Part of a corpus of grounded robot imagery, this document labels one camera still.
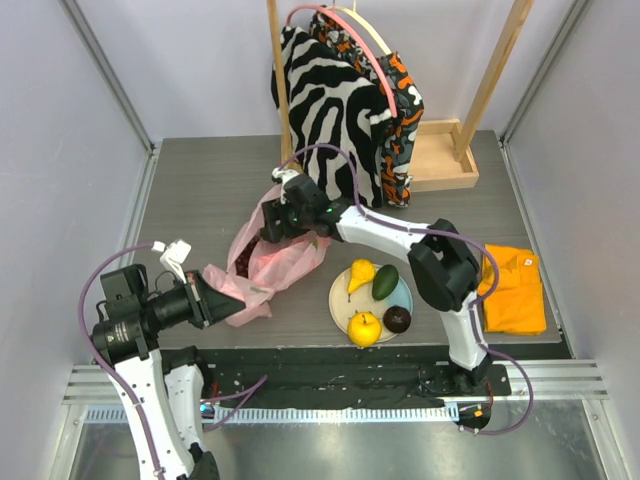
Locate pink plastic bag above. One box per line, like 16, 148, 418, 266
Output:
203, 205, 330, 327

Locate fake yellow pear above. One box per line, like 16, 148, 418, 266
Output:
347, 258, 376, 295

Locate fake green avocado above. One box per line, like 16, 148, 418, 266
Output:
371, 264, 399, 301

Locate fake mangosteen green leaves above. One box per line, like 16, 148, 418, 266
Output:
383, 306, 412, 334

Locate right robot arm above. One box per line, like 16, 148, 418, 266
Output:
261, 169, 492, 395

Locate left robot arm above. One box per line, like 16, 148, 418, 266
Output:
91, 264, 245, 479

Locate fake red grape bunch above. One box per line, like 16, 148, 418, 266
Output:
234, 236, 259, 278

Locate fake orange fruit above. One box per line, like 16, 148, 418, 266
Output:
347, 312, 382, 348

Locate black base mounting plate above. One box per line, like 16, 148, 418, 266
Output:
149, 344, 512, 406

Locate black white zebra garment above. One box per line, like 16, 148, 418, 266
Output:
280, 26, 392, 208

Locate cream and blue plate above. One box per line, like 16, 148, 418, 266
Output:
328, 268, 413, 334

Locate orange black patterned garment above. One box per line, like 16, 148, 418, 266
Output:
309, 12, 424, 207

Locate wooden clothes rack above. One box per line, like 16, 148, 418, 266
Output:
266, 1, 534, 193

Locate pink hanger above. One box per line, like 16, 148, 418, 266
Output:
285, 4, 397, 118

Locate cream wooden hanger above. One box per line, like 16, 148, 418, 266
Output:
331, 0, 392, 55

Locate orange folded cloth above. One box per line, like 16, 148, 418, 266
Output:
483, 244, 547, 336

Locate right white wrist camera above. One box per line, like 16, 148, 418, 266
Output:
272, 167, 301, 204

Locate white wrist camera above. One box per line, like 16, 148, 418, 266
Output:
151, 239, 192, 276
272, 167, 301, 204

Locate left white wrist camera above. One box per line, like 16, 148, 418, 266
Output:
151, 239, 192, 276

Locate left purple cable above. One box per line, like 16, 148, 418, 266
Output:
77, 242, 269, 480

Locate white slotted cable duct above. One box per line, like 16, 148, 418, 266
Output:
84, 402, 459, 425

